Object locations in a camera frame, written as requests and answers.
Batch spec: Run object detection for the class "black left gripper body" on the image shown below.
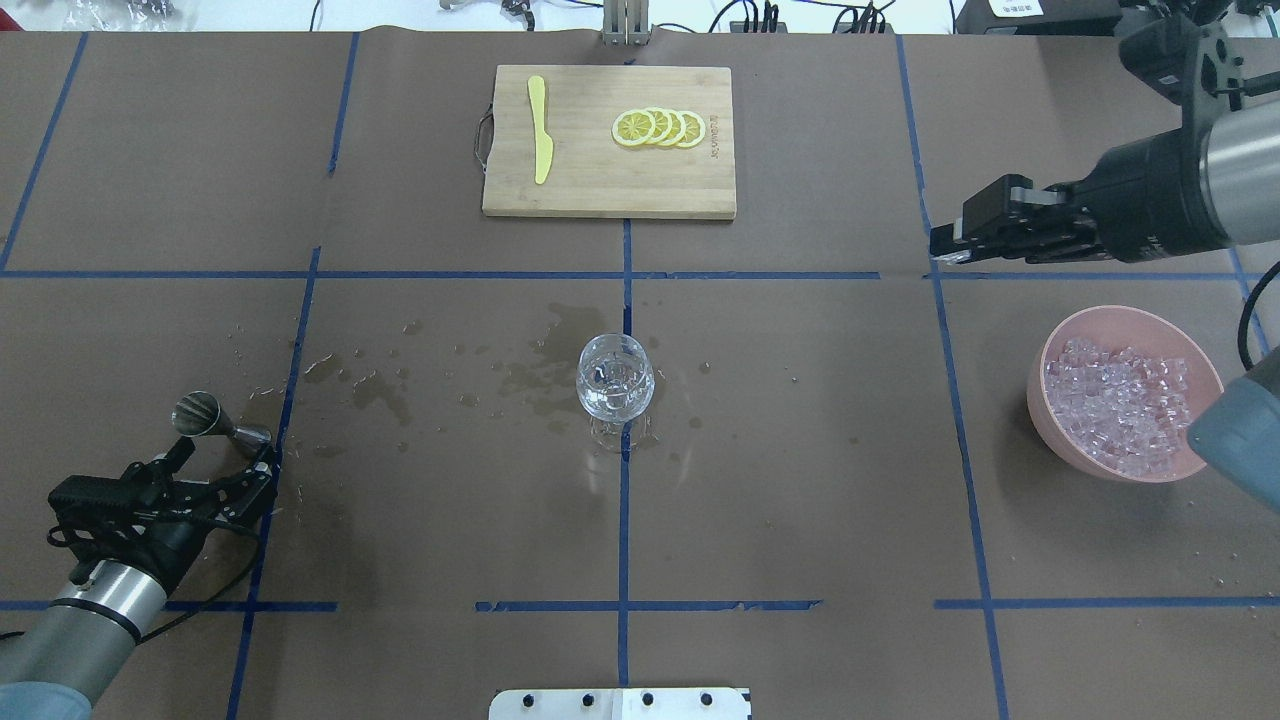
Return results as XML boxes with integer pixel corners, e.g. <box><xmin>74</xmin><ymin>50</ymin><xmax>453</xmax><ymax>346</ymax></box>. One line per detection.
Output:
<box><xmin>95</xmin><ymin>478</ymin><xmax>219</xmax><ymax>591</ymax></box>

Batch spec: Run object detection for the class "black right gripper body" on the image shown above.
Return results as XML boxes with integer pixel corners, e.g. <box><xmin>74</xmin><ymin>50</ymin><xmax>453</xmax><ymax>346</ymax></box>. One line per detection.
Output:
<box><xmin>1044</xmin><ymin>129</ymin><xmax>1229</xmax><ymax>263</ymax></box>

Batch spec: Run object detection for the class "steel double jigger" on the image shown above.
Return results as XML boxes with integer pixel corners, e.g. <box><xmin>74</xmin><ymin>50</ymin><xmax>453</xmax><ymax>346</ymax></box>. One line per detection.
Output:
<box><xmin>170</xmin><ymin>389</ymin><xmax>273</xmax><ymax>455</ymax></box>

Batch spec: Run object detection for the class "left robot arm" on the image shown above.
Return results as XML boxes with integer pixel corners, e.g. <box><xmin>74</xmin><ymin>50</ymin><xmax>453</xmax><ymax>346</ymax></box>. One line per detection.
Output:
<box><xmin>1</xmin><ymin>437</ymin><xmax>276</xmax><ymax>719</ymax></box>

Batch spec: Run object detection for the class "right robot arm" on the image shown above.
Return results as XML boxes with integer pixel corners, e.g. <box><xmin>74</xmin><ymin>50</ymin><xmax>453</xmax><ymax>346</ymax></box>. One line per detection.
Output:
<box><xmin>928</xmin><ymin>102</ymin><xmax>1279</xmax><ymax>510</ymax></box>

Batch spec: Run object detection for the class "pile of ice cubes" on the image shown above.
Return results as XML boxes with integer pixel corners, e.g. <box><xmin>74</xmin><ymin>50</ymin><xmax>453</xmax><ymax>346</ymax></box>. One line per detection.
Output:
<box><xmin>1041</xmin><ymin>336</ymin><xmax>1192</xmax><ymax>480</ymax></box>

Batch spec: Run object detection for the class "clear wine glass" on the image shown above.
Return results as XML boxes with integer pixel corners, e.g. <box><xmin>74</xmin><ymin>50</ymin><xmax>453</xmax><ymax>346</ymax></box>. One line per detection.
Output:
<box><xmin>576</xmin><ymin>333</ymin><xmax>657</xmax><ymax>454</ymax></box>

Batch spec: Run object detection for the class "pink bowl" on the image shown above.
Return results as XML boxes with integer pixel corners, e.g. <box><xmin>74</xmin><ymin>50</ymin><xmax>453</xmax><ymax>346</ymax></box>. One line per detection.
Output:
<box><xmin>1027</xmin><ymin>305</ymin><xmax>1224</xmax><ymax>483</ymax></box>

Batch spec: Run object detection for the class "back lemon slice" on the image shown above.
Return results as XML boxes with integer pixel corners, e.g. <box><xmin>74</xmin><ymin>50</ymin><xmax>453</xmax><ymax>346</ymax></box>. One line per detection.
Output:
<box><xmin>675</xmin><ymin>110</ymin><xmax>707</xmax><ymax>149</ymax></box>

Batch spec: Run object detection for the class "lemon slice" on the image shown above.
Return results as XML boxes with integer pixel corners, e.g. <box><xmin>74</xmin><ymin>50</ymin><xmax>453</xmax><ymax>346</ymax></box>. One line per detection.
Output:
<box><xmin>611</xmin><ymin>109</ymin><xmax>658</xmax><ymax>147</ymax></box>
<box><xmin>675</xmin><ymin>110</ymin><xmax>707</xmax><ymax>149</ymax></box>
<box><xmin>657</xmin><ymin>108</ymin><xmax>687</xmax><ymax>147</ymax></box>
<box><xmin>644</xmin><ymin>108</ymin><xmax>677</xmax><ymax>145</ymax></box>

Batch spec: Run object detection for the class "front lemon slice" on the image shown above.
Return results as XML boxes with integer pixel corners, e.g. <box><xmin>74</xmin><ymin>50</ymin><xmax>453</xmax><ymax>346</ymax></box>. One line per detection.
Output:
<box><xmin>611</xmin><ymin>109</ymin><xmax>658</xmax><ymax>147</ymax></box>

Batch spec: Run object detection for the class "bamboo cutting board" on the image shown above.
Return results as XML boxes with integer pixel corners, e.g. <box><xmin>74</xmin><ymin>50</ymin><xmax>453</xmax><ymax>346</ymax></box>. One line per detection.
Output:
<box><xmin>481</xmin><ymin>64</ymin><xmax>739</xmax><ymax>222</ymax></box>

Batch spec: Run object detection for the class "yellow plastic knife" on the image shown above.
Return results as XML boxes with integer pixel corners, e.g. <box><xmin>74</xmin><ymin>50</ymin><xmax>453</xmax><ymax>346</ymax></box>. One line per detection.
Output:
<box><xmin>527</xmin><ymin>76</ymin><xmax>556</xmax><ymax>184</ymax></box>

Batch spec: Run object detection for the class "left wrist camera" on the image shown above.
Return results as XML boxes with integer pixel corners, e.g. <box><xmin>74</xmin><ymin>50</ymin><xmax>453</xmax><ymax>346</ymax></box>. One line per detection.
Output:
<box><xmin>46</xmin><ymin>475</ymin><xmax>150</xmax><ymax>548</ymax></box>

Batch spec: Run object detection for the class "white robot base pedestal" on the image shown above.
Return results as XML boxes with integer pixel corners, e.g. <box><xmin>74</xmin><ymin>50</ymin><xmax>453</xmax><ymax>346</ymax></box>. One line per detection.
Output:
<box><xmin>486</xmin><ymin>687</ymin><xmax>753</xmax><ymax>719</ymax></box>

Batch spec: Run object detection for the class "aluminium frame post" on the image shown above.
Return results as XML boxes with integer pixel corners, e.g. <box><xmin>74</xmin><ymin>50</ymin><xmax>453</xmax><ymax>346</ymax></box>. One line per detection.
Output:
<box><xmin>602</xmin><ymin>0</ymin><xmax>652</xmax><ymax>46</ymax></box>

